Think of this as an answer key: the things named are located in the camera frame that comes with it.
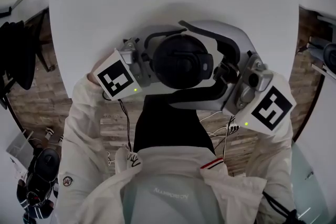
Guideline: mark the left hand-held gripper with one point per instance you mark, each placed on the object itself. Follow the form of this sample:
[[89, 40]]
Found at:
[[115, 78]]

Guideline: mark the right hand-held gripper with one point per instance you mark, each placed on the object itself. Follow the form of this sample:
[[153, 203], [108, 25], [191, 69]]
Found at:
[[273, 110]]

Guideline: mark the black cup lid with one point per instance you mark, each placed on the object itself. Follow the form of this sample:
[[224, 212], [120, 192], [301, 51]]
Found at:
[[181, 61]]

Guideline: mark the person's left forearm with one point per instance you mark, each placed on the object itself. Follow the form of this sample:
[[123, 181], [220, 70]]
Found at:
[[84, 126]]

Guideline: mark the person's right forearm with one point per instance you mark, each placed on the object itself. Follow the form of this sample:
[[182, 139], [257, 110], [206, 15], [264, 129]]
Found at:
[[273, 154]]

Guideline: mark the white power strip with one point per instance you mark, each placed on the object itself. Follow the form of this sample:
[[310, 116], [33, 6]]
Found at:
[[233, 127]]

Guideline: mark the person's black trouser legs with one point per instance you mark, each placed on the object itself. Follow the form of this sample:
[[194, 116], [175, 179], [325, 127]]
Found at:
[[170, 128]]

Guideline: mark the person's torso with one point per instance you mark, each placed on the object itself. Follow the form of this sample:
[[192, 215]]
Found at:
[[170, 191]]

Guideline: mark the frosted glass panel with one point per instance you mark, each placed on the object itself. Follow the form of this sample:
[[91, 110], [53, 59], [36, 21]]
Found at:
[[307, 178]]

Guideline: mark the black office chair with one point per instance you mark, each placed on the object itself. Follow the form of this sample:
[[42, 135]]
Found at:
[[18, 55]]

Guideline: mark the black white sneakers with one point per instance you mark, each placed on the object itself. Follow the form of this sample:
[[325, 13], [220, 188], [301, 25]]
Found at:
[[50, 133]]

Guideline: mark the black backpack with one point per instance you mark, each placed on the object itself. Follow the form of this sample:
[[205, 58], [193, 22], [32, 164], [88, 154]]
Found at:
[[47, 162]]

